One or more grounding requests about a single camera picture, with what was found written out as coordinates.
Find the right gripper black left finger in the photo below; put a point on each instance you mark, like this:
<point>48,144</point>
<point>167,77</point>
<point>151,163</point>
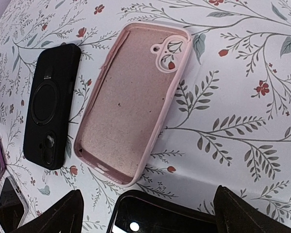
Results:
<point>65,216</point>

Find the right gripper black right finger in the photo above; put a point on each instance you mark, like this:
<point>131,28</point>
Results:
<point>234,215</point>

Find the black phone case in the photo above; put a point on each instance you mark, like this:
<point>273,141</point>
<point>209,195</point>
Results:
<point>49,106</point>

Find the pink phone case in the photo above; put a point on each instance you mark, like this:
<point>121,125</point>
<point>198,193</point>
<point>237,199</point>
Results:
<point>131,98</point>

